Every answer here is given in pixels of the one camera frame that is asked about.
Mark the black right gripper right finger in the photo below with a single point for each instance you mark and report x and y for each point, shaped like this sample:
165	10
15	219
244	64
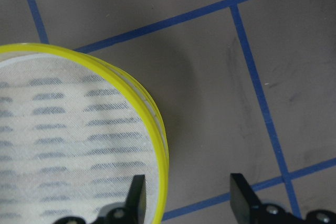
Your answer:
244	203

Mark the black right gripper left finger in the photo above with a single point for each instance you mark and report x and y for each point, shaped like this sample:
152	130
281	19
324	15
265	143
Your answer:
135	203

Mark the yellow steamer basket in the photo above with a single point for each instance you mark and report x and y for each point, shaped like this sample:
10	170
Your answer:
75	130

